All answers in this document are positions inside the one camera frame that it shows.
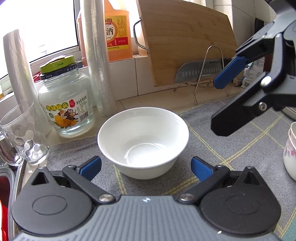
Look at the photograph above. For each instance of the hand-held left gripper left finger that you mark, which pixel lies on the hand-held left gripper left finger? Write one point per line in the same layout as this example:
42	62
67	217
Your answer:
92	165

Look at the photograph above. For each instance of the bamboo cutting board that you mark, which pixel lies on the bamboo cutting board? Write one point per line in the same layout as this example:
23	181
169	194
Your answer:
185	34

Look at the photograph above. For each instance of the white printed plastic bag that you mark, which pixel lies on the white printed plastic bag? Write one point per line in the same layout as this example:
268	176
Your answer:
253	74

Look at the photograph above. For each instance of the orange cooking wine jug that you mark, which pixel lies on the orange cooking wine jug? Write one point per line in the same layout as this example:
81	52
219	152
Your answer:
115	27

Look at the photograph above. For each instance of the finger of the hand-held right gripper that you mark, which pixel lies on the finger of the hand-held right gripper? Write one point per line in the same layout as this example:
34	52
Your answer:
227	73
231	120

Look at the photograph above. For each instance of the floral white cup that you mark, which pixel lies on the floral white cup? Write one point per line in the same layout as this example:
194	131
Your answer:
143	136

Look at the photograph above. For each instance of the clear plastic film roll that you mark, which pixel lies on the clear plastic film roll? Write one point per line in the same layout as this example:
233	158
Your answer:
18	69

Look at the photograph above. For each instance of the chrome faucet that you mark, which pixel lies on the chrome faucet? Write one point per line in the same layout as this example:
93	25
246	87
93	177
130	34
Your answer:
9	153

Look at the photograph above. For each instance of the red plastic basin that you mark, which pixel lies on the red plastic basin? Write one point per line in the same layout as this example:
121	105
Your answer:
3	208

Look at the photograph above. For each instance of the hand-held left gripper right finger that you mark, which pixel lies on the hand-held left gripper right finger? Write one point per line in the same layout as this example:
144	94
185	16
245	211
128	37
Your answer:
201	170

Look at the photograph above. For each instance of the glass jar with green lid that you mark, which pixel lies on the glass jar with green lid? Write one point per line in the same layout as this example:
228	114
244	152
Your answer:
67	102

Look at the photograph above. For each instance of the grey blue checked dish cloth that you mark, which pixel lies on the grey blue checked dish cloth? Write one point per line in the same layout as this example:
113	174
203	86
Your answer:
208	148

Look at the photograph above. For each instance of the white floral bowl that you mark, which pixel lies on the white floral bowl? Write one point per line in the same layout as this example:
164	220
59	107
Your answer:
293	132
290	160

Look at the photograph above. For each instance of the clear glass mug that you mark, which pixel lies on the clear glass mug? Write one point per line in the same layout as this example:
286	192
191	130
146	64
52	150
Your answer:
25	139

